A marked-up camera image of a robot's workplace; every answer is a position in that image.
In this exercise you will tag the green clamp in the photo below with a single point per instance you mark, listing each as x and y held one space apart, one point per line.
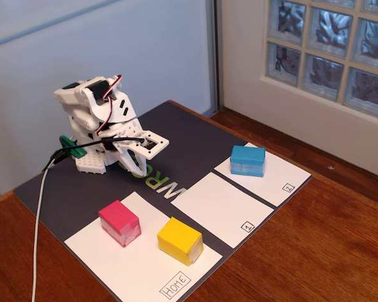
69 145

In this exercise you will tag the white paper sheet marked 2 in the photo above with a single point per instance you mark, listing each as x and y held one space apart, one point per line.
280 177

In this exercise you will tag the white paper sheet marked 1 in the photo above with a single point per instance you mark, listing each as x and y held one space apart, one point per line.
217 207

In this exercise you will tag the yellow box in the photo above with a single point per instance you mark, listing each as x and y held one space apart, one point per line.
176 236

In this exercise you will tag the aluminium door frame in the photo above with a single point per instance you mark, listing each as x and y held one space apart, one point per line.
211 47

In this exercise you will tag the pink box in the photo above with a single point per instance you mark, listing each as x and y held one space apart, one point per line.
116 217

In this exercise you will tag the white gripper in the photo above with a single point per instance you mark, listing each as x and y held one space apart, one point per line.
123 156

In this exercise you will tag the dark grey mat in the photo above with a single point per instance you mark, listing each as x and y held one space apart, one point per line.
192 151

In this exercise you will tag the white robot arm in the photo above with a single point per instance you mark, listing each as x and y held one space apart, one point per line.
78 97

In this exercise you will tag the glass block window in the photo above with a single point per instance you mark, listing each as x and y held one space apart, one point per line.
321 47

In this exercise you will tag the blue box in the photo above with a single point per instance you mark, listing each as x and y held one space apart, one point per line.
247 155

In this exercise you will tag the white paper sheet marked home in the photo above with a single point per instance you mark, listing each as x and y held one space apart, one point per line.
97 248

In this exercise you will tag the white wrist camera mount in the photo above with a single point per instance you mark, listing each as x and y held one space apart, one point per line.
159 144

